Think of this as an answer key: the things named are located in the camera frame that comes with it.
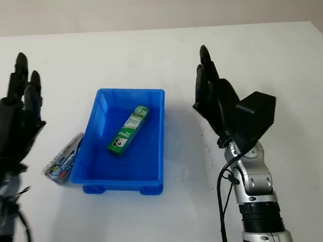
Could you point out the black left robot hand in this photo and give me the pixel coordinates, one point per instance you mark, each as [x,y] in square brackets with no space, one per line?
[14,123]

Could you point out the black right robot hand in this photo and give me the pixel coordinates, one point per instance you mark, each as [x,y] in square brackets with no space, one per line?
[218,103]

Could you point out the green toothpaste box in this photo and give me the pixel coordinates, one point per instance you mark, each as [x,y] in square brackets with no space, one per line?
[127,131]

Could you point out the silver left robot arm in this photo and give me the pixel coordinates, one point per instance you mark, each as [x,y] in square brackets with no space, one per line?
[2,220]

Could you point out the blue plastic tray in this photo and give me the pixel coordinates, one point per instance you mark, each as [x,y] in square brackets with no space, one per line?
[117,168]

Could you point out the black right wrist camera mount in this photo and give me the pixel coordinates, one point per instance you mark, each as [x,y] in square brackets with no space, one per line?
[255,114]

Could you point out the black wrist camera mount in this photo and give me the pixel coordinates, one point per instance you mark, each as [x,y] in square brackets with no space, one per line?
[1,171]
[255,114]

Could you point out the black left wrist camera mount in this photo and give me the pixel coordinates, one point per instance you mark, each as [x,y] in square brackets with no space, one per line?
[1,171]

